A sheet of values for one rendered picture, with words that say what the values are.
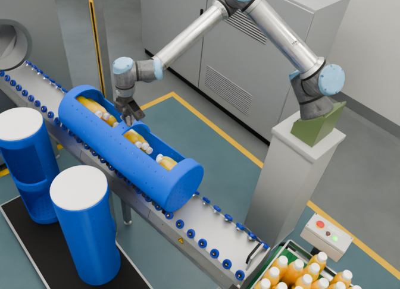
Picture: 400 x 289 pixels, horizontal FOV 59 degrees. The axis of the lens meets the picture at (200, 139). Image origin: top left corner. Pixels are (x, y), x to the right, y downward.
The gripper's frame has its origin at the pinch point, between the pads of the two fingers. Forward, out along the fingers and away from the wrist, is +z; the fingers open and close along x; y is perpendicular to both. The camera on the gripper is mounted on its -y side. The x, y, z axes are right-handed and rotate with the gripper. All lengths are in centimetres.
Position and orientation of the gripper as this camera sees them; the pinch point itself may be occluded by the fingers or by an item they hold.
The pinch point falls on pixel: (130, 125)
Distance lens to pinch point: 182.5
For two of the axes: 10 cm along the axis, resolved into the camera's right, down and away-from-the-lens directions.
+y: -7.5, -5.1, 4.2
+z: -0.8, 7.0, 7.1
